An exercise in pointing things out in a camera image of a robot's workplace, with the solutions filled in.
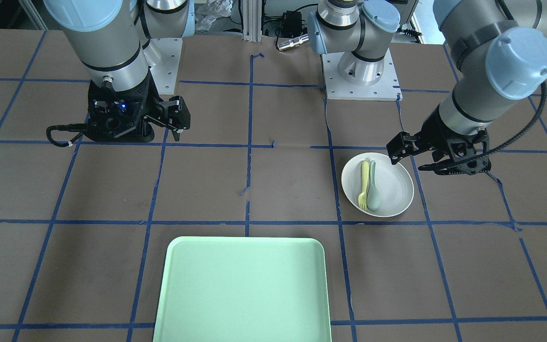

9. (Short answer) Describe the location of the white round plate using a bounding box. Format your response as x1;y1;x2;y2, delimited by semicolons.
341;153;415;217

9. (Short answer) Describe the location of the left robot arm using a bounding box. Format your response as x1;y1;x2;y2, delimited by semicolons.
307;0;547;175

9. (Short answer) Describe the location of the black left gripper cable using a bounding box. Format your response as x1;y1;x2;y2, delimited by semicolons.
480;82;547;160

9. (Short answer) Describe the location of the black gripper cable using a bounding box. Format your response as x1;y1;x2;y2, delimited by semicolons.
480;82;547;160
47;123;91;147

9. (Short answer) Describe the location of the pale green plastic spoon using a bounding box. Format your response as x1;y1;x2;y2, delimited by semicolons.
367;160;382;211

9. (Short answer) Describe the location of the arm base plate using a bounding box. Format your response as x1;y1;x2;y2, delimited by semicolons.
321;50;403;101
143;38;183;95

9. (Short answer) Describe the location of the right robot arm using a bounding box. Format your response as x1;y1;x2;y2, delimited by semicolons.
44;0;195;148

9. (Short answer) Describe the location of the black power adapter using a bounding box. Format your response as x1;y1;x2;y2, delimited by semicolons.
277;11;303;38

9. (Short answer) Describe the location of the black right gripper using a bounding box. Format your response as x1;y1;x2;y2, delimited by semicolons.
87;76;191;143

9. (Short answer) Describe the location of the mint green tray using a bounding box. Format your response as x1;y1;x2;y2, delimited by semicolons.
153;236;332;342

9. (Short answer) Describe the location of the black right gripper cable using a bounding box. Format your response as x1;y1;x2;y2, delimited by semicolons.
47;123;91;147

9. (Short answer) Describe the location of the yellow plastic fork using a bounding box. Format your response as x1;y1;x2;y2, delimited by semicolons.
358;160;370;211

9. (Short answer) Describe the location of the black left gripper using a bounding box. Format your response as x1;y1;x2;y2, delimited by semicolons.
387;108;492;175

